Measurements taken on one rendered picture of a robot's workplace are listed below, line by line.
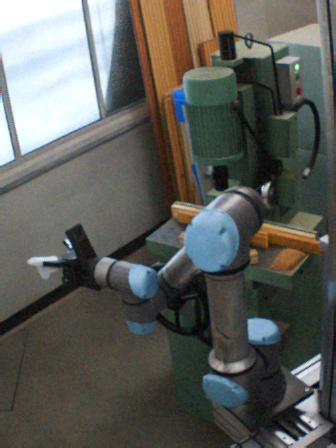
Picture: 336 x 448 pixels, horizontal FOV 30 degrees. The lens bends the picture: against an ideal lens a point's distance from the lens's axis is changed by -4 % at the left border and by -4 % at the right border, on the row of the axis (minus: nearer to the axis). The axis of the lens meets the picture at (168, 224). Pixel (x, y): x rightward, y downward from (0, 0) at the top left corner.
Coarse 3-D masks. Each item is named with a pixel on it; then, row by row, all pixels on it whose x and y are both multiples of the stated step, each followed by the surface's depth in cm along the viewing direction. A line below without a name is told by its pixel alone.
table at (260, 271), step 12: (168, 228) 244; (180, 228) 242; (156, 240) 237; (168, 240) 236; (156, 252) 239; (168, 252) 235; (264, 252) 220; (276, 252) 219; (252, 264) 215; (264, 264) 214; (300, 264) 211; (312, 264) 219; (252, 276) 216; (264, 276) 213; (276, 276) 209; (288, 276) 206; (300, 276) 212; (288, 288) 209
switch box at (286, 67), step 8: (280, 64) 220; (288, 64) 218; (280, 72) 222; (288, 72) 220; (296, 72) 223; (280, 80) 223; (288, 80) 221; (296, 80) 224; (280, 88) 225; (288, 88) 223; (296, 88) 225; (280, 96) 227; (288, 96) 224; (296, 96) 226
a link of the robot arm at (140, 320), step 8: (160, 288) 165; (160, 296) 164; (128, 304) 158; (136, 304) 157; (144, 304) 158; (152, 304) 161; (160, 304) 164; (128, 312) 159; (136, 312) 158; (144, 312) 159; (152, 312) 161; (128, 320) 161; (136, 320) 160; (144, 320) 160; (152, 320) 162; (136, 328) 161; (144, 328) 161; (152, 328) 163
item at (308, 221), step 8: (296, 216) 259; (304, 216) 259; (312, 216) 258; (320, 216) 257; (288, 224) 255; (296, 224) 254; (304, 224) 253; (312, 224) 252; (320, 224) 255; (320, 232) 256; (256, 288) 219; (264, 288) 222; (272, 288) 227; (248, 296) 221; (256, 296) 219; (264, 296) 223; (248, 304) 223; (256, 304) 221; (264, 304) 225
